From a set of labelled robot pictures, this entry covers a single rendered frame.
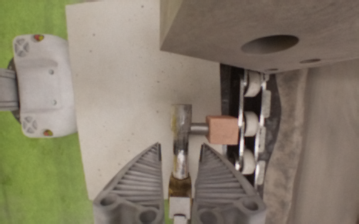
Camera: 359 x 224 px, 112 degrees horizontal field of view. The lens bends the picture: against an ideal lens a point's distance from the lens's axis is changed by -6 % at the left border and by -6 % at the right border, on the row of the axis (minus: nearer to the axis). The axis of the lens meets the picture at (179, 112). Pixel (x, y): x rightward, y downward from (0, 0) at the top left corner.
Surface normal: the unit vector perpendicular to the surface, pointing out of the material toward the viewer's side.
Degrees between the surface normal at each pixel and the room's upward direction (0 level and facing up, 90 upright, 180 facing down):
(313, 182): 0
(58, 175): 0
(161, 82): 0
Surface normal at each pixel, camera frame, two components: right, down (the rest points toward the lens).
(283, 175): -0.77, 0.04
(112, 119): -0.02, 0.09
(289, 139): -0.91, -0.01
